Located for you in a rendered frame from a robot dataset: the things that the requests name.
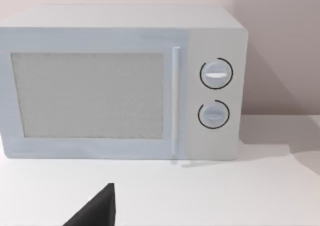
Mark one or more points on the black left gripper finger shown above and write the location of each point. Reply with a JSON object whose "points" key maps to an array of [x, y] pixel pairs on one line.
{"points": [[100, 208]]}

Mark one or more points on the pale blue microwave door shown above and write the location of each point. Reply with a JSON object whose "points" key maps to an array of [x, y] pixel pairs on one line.
{"points": [[87, 146]]}

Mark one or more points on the pale microwave oven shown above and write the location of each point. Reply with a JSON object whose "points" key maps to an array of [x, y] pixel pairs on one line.
{"points": [[215, 136]]}

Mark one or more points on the small pale microwave knob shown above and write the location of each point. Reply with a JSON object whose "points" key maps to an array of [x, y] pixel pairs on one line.
{"points": [[213, 114]]}

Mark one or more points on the large pale microwave knob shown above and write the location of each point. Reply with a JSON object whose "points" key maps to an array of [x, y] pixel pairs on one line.
{"points": [[216, 73]]}

